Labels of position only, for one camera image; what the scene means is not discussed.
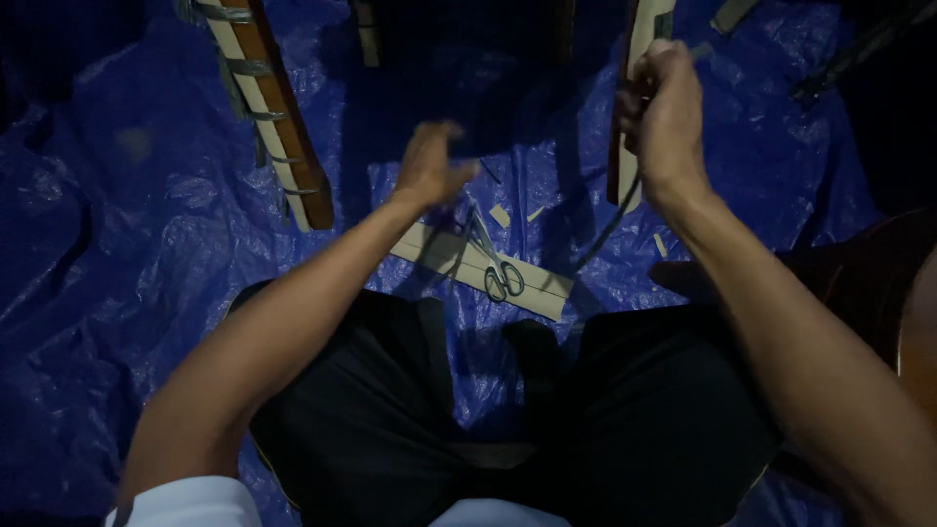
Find cream flat board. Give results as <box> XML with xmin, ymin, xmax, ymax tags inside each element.
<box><xmin>389</xmin><ymin>221</ymin><xmax>575</xmax><ymax>322</ymax></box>

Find person's right hand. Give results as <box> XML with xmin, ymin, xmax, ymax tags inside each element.
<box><xmin>615</xmin><ymin>38</ymin><xmax>715</xmax><ymax>213</ymax></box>

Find grey weaving strip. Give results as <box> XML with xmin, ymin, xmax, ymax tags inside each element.
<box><xmin>573</xmin><ymin>42</ymin><xmax>714</xmax><ymax>270</ymax></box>

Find wooden leg with grey wraps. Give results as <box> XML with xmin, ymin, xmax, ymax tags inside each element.
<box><xmin>176</xmin><ymin>0</ymin><xmax>335</xmax><ymax>234</ymax></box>

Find blue plastic tarp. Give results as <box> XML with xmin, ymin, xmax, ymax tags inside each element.
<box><xmin>0</xmin><ymin>0</ymin><xmax>887</xmax><ymax>527</ymax></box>

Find brown and cream wooden leg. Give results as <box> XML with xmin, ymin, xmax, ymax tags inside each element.
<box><xmin>606</xmin><ymin>0</ymin><xmax>678</xmax><ymax>215</ymax></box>

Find person's left hand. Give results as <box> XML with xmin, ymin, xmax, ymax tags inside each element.
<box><xmin>391</xmin><ymin>121</ymin><xmax>481</xmax><ymax>210</ymax></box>

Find white shirt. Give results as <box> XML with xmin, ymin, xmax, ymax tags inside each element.
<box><xmin>102</xmin><ymin>476</ymin><xmax>573</xmax><ymax>527</ymax></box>

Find grey wood piece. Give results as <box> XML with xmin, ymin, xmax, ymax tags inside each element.
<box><xmin>709</xmin><ymin>0</ymin><xmax>761</xmax><ymax>35</ymax></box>

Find dark long object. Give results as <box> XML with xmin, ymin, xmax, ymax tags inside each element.
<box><xmin>789</xmin><ymin>0</ymin><xmax>937</xmax><ymax>105</ymax></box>

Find thin cream wooden leg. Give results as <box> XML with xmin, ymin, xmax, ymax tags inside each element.
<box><xmin>353</xmin><ymin>0</ymin><xmax>382</xmax><ymax>69</ymax></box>

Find black trousers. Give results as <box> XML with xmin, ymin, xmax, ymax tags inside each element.
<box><xmin>225</xmin><ymin>280</ymin><xmax>786</xmax><ymax>527</ymax></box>

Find metal scissors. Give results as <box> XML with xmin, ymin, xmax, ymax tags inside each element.
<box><xmin>463</xmin><ymin>199</ymin><xmax>526</xmax><ymax>303</ymax></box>

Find brown wooden furniture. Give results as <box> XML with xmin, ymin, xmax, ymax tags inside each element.
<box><xmin>648</xmin><ymin>207</ymin><xmax>937</xmax><ymax>440</ymax></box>

